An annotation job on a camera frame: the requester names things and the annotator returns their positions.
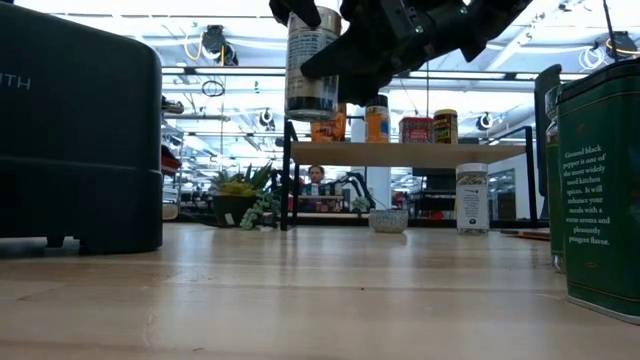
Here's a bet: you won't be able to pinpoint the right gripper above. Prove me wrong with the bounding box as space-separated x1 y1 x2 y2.
298 0 466 108

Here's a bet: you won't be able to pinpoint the black-lid orange spice bottle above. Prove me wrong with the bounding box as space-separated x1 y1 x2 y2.
364 93 392 145

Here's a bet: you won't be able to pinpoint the beige paper cup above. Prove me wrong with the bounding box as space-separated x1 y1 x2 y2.
283 5 343 123

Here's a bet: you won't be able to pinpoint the orange seasoning packet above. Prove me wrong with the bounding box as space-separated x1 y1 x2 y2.
309 102 348 144

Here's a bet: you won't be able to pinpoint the red spice tin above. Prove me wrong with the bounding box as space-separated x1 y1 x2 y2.
398 116 435 145

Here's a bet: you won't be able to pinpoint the yellow-lid spice jar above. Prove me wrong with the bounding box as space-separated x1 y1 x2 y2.
432 108 460 146

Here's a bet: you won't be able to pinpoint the green pepper tin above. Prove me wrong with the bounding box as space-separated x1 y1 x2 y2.
555 57 640 326

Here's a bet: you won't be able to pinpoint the wooden shelf black legs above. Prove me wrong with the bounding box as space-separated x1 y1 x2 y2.
279 117 540 232

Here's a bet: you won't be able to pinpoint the long LED light bar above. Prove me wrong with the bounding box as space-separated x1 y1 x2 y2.
162 66 589 81

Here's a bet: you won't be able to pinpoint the person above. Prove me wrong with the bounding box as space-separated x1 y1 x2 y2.
305 164 327 200

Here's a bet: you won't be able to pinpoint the white-lid spice jar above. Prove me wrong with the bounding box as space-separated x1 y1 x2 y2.
455 162 490 237

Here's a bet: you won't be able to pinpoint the tall black rounded tower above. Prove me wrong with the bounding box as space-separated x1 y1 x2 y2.
533 63 564 229

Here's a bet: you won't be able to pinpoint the potted succulent plant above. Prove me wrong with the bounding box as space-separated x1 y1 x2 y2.
208 162 283 232

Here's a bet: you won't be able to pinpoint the thin black pole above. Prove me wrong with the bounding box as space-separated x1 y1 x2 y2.
601 0 617 49

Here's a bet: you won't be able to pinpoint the black two-slot toaster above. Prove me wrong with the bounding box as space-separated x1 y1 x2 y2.
0 1 185 255

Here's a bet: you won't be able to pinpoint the hanging black cable ring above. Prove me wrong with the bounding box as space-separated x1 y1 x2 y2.
200 79 227 99

